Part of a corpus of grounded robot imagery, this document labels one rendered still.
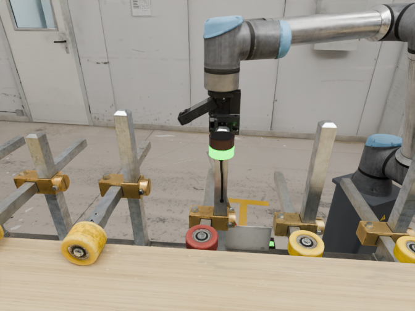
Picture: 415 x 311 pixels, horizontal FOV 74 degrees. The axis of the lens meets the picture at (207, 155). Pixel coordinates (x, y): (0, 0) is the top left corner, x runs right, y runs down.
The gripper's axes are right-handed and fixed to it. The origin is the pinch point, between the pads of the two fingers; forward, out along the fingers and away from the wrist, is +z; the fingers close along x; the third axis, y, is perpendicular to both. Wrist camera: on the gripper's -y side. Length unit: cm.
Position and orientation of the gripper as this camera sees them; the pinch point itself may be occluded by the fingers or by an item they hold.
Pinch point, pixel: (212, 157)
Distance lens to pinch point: 80.9
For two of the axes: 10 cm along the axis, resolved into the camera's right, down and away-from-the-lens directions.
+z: 0.0, 8.9, 4.6
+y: 10.0, 0.3, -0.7
